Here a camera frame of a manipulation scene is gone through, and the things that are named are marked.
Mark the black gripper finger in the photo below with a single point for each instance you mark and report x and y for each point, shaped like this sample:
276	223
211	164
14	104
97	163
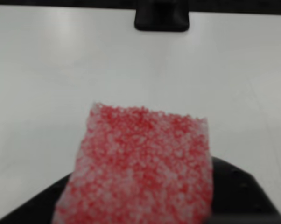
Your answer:
44	203
238	193

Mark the black clamp block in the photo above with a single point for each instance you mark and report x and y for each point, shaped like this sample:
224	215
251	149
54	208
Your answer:
161	16

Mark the red foam cube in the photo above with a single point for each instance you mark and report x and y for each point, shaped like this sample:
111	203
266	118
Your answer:
140	163

